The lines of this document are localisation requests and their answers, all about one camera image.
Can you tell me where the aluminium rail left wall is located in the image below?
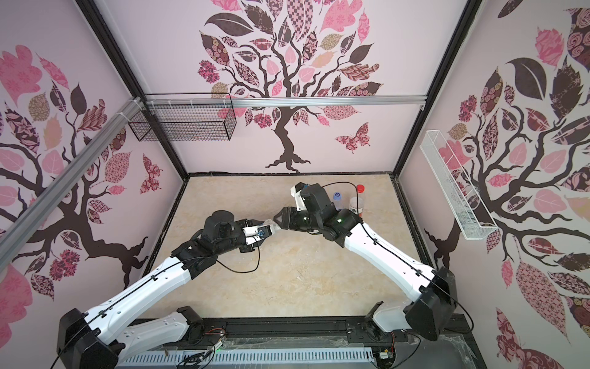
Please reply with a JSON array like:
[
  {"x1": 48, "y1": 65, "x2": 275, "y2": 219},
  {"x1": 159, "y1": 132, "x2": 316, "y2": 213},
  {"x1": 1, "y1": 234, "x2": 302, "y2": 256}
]
[{"x1": 1, "y1": 97, "x2": 143, "y2": 269}]

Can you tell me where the aluminium rail back wall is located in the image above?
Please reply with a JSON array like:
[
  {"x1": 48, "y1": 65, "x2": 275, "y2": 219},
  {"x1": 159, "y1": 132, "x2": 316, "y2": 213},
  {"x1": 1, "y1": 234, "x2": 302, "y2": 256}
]
[{"x1": 147, "y1": 95, "x2": 427, "y2": 108}]

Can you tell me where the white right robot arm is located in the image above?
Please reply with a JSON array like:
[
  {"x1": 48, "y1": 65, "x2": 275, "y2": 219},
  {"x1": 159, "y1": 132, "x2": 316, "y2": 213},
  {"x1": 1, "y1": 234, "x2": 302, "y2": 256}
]
[{"x1": 273, "y1": 182, "x2": 462, "y2": 341}]

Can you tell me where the aluminium rail wall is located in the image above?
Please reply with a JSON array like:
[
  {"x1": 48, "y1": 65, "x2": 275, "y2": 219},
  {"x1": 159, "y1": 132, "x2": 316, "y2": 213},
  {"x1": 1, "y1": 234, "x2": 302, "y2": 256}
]
[
  {"x1": 147, "y1": 95, "x2": 427, "y2": 108},
  {"x1": 1, "y1": 97, "x2": 143, "y2": 269}
]

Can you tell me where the white slotted cable duct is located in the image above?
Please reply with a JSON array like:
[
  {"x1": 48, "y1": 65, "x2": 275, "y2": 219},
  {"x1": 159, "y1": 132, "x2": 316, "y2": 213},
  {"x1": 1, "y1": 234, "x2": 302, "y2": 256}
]
[{"x1": 118, "y1": 347, "x2": 375, "y2": 368}]

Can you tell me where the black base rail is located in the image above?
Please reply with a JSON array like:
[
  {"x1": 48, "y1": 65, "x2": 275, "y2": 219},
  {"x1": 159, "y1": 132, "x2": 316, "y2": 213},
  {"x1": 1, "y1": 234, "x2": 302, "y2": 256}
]
[{"x1": 157, "y1": 315, "x2": 486, "y2": 368}]

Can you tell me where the white wire shelf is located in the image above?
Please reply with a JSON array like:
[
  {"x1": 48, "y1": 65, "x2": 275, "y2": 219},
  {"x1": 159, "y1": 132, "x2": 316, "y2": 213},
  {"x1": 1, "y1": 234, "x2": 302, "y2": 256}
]
[{"x1": 420, "y1": 130, "x2": 499, "y2": 241}]

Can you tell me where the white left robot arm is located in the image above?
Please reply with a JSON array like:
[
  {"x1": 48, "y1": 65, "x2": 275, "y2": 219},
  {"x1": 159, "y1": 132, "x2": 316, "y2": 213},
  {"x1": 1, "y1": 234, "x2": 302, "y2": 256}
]
[{"x1": 56, "y1": 211, "x2": 278, "y2": 368}]

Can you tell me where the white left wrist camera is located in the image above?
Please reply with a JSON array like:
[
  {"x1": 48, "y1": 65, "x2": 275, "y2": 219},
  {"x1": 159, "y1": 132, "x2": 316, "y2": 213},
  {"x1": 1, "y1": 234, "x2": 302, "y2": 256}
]
[{"x1": 242, "y1": 224, "x2": 272, "y2": 245}]

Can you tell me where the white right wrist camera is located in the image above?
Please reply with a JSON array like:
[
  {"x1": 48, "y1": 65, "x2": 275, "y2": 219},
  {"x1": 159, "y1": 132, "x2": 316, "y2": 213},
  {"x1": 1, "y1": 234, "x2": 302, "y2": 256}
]
[{"x1": 290, "y1": 182, "x2": 308, "y2": 211}]

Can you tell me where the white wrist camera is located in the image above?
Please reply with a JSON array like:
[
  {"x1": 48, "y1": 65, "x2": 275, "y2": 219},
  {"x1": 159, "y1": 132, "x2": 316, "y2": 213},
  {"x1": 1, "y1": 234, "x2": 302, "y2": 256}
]
[
  {"x1": 242, "y1": 224, "x2": 272, "y2": 245},
  {"x1": 290, "y1": 182, "x2": 308, "y2": 211}
]

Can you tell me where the black wire basket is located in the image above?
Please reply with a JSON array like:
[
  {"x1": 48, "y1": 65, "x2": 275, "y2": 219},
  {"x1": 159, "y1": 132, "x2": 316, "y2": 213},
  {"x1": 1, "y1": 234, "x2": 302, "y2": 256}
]
[{"x1": 128, "y1": 92, "x2": 238, "y2": 142}]

